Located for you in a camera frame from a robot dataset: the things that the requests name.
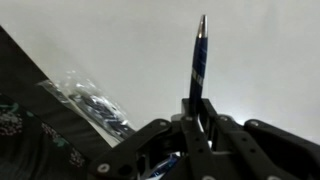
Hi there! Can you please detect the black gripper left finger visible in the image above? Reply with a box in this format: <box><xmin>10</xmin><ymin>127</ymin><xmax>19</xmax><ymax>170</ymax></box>
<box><xmin>87</xmin><ymin>98</ymin><xmax>218</xmax><ymax>180</ymax></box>

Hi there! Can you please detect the black bench seat cushion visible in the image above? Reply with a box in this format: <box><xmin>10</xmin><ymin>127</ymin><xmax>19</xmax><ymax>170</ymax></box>
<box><xmin>0</xmin><ymin>25</ymin><xmax>114</xmax><ymax>163</ymax></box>

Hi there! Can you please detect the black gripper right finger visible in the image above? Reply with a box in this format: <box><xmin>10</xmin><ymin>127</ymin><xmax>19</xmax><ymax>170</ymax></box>
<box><xmin>199</xmin><ymin>98</ymin><xmax>320</xmax><ymax>180</ymax></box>

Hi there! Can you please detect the dark blue pen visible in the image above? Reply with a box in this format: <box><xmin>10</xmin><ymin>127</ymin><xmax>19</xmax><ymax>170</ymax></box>
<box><xmin>149</xmin><ymin>14</ymin><xmax>210</xmax><ymax>178</ymax></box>

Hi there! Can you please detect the dark floral back cushion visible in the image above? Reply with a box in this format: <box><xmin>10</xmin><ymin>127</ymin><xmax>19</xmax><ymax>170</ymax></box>
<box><xmin>0</xmin><ymin>93</ymin><xmax>89</xmax><ymax>180</ymax></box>

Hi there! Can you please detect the clear bag with dark items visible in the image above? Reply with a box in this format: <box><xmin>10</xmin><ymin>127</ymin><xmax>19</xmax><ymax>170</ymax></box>
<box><xmin>35</xmin><ymin>69</ymin><xmax>138</xmax><ymax>143</ymax></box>

